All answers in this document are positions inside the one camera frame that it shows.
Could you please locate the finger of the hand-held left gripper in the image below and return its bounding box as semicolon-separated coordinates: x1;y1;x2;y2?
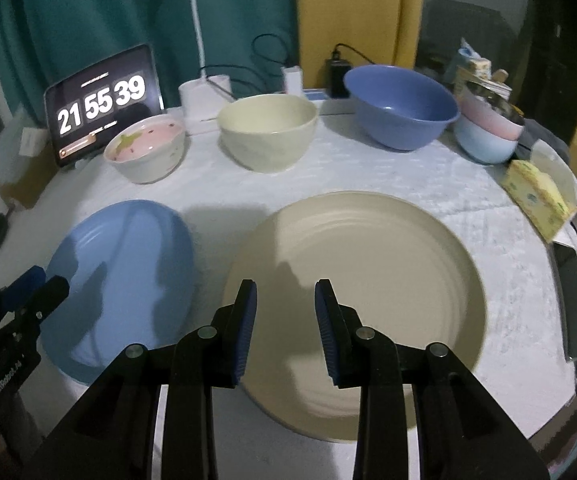
17;276;70;332
2;266;48;307

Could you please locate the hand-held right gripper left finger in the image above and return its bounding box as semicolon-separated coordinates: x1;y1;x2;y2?
28;279;259;480

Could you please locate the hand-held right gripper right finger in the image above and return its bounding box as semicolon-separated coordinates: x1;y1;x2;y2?
315;279;552;480

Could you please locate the blue plate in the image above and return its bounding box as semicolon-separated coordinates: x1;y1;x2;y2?
40;200;195;386

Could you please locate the cream plate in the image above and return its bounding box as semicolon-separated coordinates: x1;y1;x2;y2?
222;191;488;443

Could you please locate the pink strawberry print bowl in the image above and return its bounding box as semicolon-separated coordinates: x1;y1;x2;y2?
103;114;188;184

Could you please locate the cream bowl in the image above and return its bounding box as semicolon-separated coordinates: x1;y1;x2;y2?
217;94;318;173

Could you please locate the large blue bowl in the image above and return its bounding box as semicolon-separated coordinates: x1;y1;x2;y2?
343;64;460;151

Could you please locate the tablet with clock display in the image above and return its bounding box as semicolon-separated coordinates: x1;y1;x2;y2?
43;44;165;168

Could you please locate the white desk lamp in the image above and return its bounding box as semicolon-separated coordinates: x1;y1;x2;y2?
135;0;234;136

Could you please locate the white power strip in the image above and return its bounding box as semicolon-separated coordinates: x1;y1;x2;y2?
278;87;354;106

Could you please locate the yellow sponge pack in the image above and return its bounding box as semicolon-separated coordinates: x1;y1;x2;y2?
501;160;577;243

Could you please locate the black smartphone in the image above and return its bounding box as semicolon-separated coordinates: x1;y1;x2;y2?
551;240;577;363

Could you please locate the black charger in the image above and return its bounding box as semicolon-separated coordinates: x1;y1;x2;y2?
325;58;352;98

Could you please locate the white charger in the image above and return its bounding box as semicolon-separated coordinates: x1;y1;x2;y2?
282;65;305;95

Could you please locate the teal curtain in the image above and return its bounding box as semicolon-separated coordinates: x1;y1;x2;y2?
0;0;299;111

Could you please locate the grey cloth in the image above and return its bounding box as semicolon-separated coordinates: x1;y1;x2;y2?
519;119;570;161

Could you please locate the white perforated basket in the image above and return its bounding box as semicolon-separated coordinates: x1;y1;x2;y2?
456;57;514;106

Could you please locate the light blue packet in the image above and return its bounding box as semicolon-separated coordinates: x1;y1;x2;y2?
456;37;479;68

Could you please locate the yellow curtain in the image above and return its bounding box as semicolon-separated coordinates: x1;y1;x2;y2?
293;0;427;91

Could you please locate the dark chair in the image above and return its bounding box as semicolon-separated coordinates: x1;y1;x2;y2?
419;0;519;76

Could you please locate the black lamp cable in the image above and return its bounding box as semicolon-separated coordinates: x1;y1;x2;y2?
203;34;289;96

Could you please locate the black charger cable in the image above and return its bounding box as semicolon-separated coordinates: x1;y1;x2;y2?
331;44;369;68

